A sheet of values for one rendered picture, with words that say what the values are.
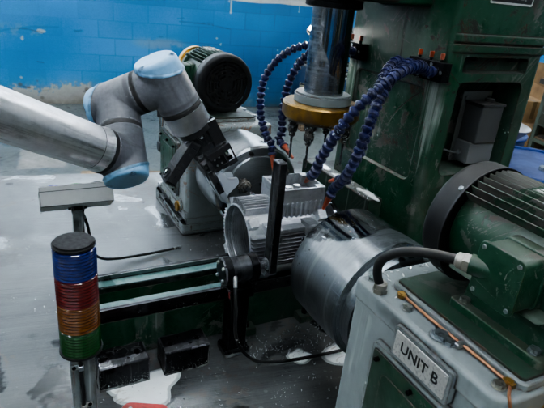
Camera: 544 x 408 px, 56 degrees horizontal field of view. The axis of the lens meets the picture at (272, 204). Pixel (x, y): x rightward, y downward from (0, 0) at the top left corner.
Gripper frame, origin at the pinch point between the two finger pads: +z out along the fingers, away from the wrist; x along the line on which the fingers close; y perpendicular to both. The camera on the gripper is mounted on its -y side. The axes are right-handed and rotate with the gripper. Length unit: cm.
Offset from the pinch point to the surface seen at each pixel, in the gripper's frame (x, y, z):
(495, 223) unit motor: -65, 21, -14
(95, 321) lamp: -38, -30, -18
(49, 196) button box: 17.5, -33.2, -16.5
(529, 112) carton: 294, 412, 314
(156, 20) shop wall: 541, 108, 68
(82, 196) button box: 17.1, -27.2, -12.4
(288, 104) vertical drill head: -6.3, 22.5, -15.4
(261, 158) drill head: 14.7, 17.0, 4.6
